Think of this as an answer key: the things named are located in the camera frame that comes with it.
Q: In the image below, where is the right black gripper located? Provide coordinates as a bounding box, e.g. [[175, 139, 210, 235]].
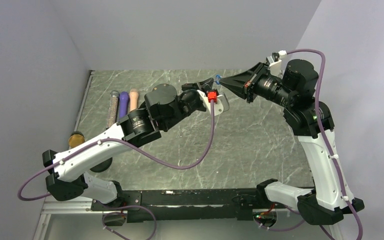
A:
[[220, 60, 296, 108]]

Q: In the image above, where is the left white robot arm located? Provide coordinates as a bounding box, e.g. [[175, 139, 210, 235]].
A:
[[42, 78, 217, 210]]

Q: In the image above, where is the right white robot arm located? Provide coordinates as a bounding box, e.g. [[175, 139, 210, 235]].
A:
[[219, 59, 364, 225]]

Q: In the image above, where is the pink microphone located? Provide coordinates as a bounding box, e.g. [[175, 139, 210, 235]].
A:
[[129, 88, 139, 112]]

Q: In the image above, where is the purple microphone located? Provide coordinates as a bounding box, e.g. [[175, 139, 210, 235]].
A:
[[117, 91, 130, 120]]

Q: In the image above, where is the glitter grey microphone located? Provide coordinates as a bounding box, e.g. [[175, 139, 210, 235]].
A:
[[106, 90, 120, 129]]

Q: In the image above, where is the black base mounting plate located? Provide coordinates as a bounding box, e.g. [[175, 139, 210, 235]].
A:
[[90, 188, 273, 223]]

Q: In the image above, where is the round gold black disc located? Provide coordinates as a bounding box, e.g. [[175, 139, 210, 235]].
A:
[[68, 131, 85, 149]]

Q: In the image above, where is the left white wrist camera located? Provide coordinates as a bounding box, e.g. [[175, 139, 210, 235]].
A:
[[197, 90, 230, 116]]

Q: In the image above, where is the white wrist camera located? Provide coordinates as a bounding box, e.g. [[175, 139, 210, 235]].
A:
[[265, 50, 287, 78], [197, 90, 230, 116]]

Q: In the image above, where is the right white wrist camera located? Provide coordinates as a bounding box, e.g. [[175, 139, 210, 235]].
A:
[[265, 50, 287, 78]]

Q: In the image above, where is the aluminium frame rail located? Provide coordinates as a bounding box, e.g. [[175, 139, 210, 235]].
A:
[[33, 196, 101, 240]]

